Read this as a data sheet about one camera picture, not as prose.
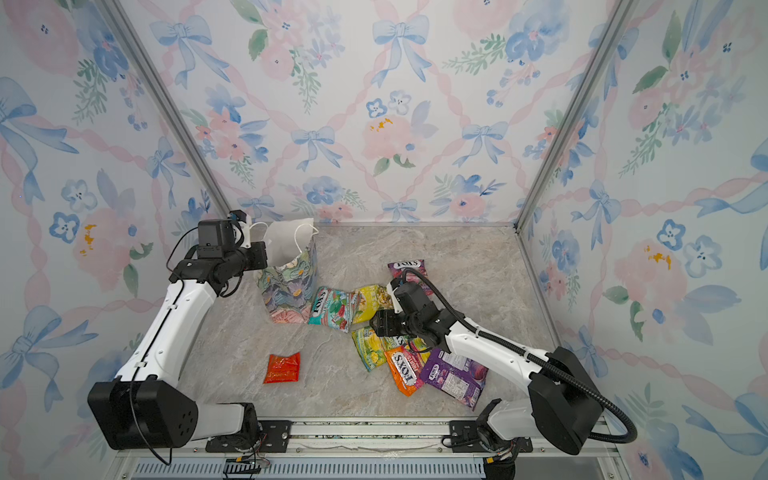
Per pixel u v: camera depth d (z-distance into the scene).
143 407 0.39
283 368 0.83
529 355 0.45
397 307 0.67
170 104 0.85
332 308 0.94
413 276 0.63
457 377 0.80
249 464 0.73
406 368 0.83
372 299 0.95
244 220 0.72
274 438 0.73
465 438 0.73
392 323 0.72
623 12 0.68
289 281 0.80
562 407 0.41
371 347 0.86
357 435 0.76
